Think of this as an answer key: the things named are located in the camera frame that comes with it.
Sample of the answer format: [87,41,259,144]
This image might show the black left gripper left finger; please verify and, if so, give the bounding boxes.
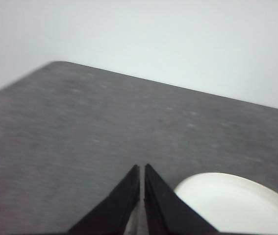
[67,164,140,234]

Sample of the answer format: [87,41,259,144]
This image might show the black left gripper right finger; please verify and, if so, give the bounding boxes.
[143,163,219,234]

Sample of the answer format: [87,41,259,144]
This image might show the white round plate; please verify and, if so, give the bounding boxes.
[174,172,278,234]

